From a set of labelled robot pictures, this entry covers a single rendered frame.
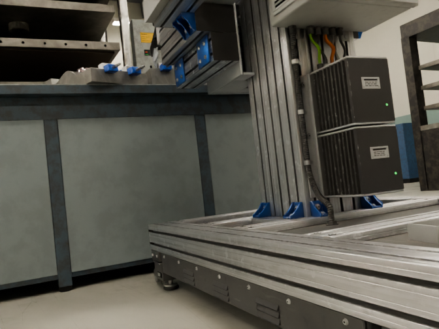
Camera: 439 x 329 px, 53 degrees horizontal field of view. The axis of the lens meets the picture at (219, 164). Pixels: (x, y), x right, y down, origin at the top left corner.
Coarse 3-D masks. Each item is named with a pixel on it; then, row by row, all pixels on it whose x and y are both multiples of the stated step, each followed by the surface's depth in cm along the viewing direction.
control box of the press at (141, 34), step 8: (136, 24) 284; (144, 24) 286; (136, 32) 283; (144, 32) 286; (152, 32) 288; (136, 40) 283; (144, 40) 285; (136, 48) 282; (144, 48) 285; (136, 56) 282; (144, 56) 284; (160, 56) 289; (136, 64) 282; (144, 64) 284; (152, 64) 286; (144, 72) 283
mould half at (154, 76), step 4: (152, 68) 194; (156, 68) 195; (148, 72) 196; (152, 72) 194; (156, 72) 195; (160, 72) 195; (164, 72) 196; (168, 72) 197; (172, 72) 198; (148, 76) 197; (152, 76) 194; (156, 76) 194; (160, 76) 195; (164, 76) 196; (168, 76) 197; (172, 76) 198; (148, 80) 197; (152, 80) 193; (156, 80) 194; (160, 80) 195; (164, 80) 196; (168, 80) 197; (172, 80) 198
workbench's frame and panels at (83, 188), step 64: (0, 128) 164; (64, 128) 174; (128, 128) 185; (192, 128) 198; (0, 192) 162; (64, 192) 172; (128, 192) 183; (192, 192) 195; (256, 192) 209; (0, 256) 160; (64, 256) 170; (128, 256) 180
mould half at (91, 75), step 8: (72, 72) 183; (80, 72) 187; (88, 72) 172; (96, 72) 173; (104, 72) 175; (120, 72) 180; (48, 80) 201; (56, 80) 201; (64, 80) 189; (72, 80) 183; (80, 80) 178; (88, 80) 173; (96, 80) 172; (104, 80) 175; (112, 80) 177; (120, 80) 180; (128, 80) 182; (136, 80) 185; (144, 80) 188
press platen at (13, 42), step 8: (0, 40) 244; (8, 40) 245; (16, 40) 247; (24, 40) 248; (32, 40) 250; (40, 40) 252; (48, 40) 254; (56, 40) 256; (64, 40) 258; (72, 40) 260; (24, 48) 251; (32, 48) 252; (40, 48) 254; (48, 48) 255; (56, 48) 256; (64, 48) 258; (72, 48) 260; (80, 48) 262; (88, 48) 263; (96, 48) 265; (104, 48) 268; (112, 48) 270; (112, 56) 282
